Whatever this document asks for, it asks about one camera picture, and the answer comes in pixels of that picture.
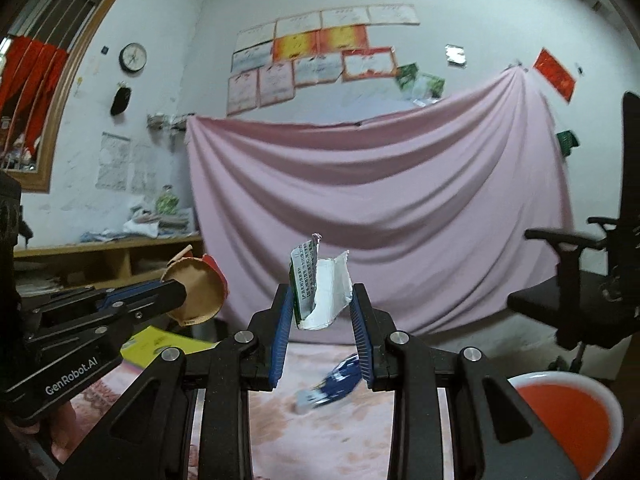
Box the green hanging pouch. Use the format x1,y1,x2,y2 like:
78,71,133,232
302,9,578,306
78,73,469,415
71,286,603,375
555,130,581,157

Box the red curtain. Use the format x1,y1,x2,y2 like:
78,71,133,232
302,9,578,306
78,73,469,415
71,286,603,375
0,35,70,161

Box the wooden window frame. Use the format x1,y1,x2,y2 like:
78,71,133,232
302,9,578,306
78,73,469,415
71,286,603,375
0,0,151,193

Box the orange plastic basin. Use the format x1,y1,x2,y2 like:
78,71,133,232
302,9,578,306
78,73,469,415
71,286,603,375
507,371,625,480

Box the window security bars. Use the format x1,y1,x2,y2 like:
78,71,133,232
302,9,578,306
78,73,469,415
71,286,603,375
10,0,121,48

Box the wire wall rack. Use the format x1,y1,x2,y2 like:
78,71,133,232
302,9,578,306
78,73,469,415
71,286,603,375
146,111,190,133

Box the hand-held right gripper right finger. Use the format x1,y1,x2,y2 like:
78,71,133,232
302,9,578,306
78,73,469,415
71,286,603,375
350,284,581,480

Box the white plastic bag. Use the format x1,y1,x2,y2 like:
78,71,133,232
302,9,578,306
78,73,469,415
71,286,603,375
122,207,163,238

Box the brown paper cup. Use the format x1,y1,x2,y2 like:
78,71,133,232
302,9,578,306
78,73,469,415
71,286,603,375
160,245,230,326

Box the floral printed blanket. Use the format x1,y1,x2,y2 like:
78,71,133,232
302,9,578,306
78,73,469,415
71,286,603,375
65,342,526,480

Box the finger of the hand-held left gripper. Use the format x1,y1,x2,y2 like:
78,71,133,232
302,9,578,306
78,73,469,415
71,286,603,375
25,278,187,348
30,280,169,329

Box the yellow book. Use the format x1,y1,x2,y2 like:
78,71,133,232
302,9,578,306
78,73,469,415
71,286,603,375
120,326,217,368

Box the white cardboard box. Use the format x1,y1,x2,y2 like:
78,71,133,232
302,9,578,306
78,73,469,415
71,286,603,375
160,210,193,233

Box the group of wall certificates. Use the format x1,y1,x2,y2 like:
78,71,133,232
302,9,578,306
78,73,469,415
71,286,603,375
226,4,421,117

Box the paper wall chart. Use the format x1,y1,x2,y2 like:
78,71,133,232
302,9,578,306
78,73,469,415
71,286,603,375
97,131,132,192
129,142,158,195

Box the red paper square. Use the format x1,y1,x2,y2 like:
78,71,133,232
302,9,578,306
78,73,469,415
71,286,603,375
532,48,577,104

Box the round wall clock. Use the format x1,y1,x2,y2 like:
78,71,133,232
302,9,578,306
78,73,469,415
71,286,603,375
119,42,148,73

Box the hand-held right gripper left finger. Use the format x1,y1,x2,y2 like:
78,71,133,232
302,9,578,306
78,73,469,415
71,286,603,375
57,285,296,480

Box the black hanging cap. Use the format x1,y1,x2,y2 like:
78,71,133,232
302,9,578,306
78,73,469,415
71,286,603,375
110,82,133,117

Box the green white foil wrapper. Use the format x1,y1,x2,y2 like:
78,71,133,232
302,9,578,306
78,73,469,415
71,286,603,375
289,233,356,332

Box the glass jar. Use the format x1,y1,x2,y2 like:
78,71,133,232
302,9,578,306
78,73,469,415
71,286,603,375
155,185,179,215

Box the pink hanging cloth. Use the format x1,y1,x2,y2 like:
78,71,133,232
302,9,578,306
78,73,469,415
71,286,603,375
185,67,576,346

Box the black office chair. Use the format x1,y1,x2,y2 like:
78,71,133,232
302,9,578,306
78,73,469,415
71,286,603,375
506,91,640,373

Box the green photo print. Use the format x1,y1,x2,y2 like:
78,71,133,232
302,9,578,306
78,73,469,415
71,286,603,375
395,62,420,92
411,72,446,106

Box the wooden shelf unit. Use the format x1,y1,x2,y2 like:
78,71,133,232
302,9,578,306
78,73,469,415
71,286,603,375
12,232,206,311

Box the blue snack wrapper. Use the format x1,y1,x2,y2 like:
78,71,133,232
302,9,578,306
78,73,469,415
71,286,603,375
294,352,362,415

